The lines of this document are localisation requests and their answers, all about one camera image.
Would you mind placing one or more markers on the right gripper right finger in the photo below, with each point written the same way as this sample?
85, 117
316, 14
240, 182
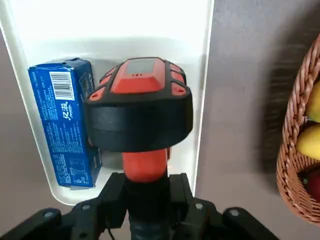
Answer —
200, 220

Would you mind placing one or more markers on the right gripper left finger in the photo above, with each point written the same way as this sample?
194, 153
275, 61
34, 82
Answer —
87, 220

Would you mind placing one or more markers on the orange black barcode scanner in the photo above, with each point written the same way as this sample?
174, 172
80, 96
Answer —
140, 120

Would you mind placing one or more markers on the blue Oreo cookie box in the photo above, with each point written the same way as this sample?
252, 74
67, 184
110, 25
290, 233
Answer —
62, 130

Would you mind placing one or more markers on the white rectangular tray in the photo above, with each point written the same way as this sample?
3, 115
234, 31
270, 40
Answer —
125, 30

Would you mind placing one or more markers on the brown wicker basket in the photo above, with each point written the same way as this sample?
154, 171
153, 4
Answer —
290, 160

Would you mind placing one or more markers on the red yellow mango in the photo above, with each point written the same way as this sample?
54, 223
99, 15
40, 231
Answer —
314, 186

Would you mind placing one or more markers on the long yellow mango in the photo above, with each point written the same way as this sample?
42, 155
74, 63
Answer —
310, 142

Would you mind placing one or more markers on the small round yellow mango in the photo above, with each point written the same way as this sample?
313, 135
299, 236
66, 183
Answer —
314, 102

